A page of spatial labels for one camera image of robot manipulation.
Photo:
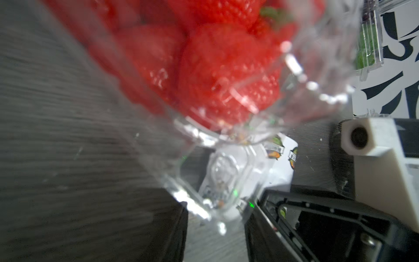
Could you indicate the avocado clamshell box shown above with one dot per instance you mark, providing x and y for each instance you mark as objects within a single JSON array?
[{"x": 342, "y": 164}]

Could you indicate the white sticker sheet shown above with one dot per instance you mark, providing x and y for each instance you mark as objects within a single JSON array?
[{"x": 244, "y": 171}]

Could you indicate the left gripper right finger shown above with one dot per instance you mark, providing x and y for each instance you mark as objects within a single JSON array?
[{"x": 307, "y": 225}]

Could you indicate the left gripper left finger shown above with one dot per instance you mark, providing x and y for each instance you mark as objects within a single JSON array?
[{"x": 147, "y": 225}]

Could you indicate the purple grape clamshell box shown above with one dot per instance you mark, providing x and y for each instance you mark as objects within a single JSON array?
[{"x": 378, "y": 17}]

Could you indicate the strawberry clamshell box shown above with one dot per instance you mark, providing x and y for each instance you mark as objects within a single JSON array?
[{"x": 202, "y": 75}]

